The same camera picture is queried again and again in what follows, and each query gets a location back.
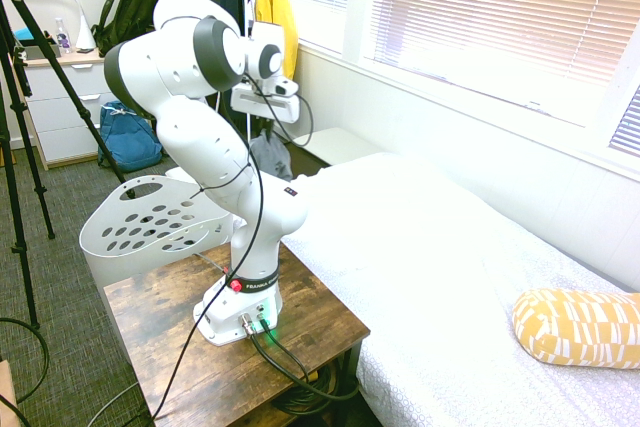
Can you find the clear plastic bottle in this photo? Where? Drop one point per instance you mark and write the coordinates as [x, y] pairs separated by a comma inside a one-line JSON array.
[[64, 39]]

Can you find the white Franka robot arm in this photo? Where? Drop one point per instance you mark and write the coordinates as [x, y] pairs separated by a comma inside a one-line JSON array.
[[190, 117]]

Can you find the white bed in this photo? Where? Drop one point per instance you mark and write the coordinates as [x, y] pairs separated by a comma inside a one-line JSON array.
[[450, 272]]

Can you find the white drawer dresser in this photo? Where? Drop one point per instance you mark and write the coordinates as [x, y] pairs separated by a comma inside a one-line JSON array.
[[65, 112]]

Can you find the wide white window blind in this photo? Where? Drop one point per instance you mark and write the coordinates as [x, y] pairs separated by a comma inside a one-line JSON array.
[[500, 12]]

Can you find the yellow patterned pillow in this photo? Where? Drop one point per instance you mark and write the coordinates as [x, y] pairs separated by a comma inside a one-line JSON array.
[[580, 327]]

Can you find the white desk lamp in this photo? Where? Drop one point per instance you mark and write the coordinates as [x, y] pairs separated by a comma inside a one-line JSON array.
[[85, 32]]

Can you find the grey garment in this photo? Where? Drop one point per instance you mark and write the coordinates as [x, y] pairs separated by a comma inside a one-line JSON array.
[[272, 154]]

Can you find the cream bed base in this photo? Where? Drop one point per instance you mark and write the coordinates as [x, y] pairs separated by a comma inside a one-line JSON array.
[[335, 143]]

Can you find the white perforated laundry basket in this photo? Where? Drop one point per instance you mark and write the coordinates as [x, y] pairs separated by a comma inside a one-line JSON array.
[[125, 207]]

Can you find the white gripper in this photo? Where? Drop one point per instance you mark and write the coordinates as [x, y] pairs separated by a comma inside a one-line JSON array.
[[262, 103]]

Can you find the black camera tripod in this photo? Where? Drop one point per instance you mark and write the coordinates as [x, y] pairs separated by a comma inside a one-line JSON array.
[[20, 137]]

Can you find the dark green backpack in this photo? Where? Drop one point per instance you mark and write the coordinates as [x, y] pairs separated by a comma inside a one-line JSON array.
[[125, 17]]

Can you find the rustic wooden side table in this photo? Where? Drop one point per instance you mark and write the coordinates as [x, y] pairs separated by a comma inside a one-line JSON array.
[[165, 327]]

